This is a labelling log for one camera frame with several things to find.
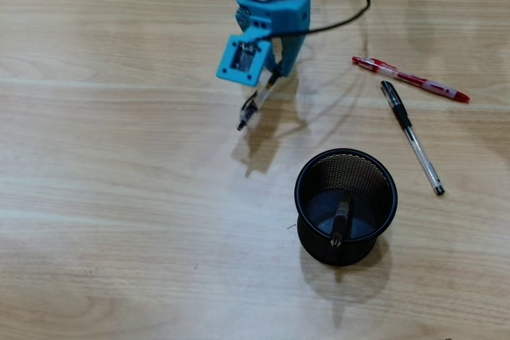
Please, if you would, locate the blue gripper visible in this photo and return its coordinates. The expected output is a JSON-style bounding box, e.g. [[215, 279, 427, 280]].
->
[[235, 0, 312, 78]]

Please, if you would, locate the clear retractable pen grey grip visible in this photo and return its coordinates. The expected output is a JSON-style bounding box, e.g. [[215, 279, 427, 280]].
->
[[236, 72, 280, 132]]

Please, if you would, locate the clear gel pen black cap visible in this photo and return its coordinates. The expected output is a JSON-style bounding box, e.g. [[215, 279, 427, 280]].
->
[[380, 80, 446, 197]]

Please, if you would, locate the red retractable pen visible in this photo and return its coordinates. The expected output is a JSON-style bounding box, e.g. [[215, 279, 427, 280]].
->
[[351, 56, 471, 104]]

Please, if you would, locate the black pen with barcode label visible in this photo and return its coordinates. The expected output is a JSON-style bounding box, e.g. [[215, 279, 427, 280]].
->
[[329, 190, 354, 249]]

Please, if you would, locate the black mesh pen holder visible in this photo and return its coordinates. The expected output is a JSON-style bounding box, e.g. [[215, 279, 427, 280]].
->
[[293, 147, 399, 268]]

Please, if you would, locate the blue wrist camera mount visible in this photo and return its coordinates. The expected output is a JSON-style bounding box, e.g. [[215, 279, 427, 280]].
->
[[215, 33, 275, 87]]

